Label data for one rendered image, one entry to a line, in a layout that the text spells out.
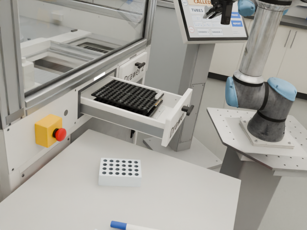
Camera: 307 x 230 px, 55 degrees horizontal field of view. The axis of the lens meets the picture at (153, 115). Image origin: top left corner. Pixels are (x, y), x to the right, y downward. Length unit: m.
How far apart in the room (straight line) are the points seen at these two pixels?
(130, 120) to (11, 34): 0.46
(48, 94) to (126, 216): 0.41
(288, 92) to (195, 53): 0.94
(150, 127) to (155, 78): 1.84
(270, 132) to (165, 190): 0.54
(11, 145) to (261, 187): 1.00
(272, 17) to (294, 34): 2.84
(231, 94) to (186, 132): 1.17
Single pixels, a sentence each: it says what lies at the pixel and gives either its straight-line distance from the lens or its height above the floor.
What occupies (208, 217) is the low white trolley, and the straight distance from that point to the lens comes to 0.87.
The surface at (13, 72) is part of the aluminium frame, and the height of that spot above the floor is 1.08.
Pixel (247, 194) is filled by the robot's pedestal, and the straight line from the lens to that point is 1.40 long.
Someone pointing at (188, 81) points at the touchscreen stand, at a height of 0.64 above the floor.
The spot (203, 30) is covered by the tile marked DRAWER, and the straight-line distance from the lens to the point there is 1.88.
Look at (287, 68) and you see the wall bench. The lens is 4.05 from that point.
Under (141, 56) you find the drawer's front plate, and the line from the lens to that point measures 1.48.
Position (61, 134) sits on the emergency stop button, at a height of 0.88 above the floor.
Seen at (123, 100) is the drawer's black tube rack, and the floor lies 0.90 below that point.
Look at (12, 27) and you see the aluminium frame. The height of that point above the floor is 1.18.
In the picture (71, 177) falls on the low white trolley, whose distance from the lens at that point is 0.92.
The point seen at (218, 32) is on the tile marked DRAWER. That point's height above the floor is 1.00.
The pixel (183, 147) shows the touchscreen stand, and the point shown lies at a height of 0.07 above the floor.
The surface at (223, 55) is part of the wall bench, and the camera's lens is 3.98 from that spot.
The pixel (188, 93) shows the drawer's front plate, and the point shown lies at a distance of 1.13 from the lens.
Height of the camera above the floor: 1.37
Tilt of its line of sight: 28 degrees down
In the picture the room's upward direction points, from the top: 9 degrees clockwise
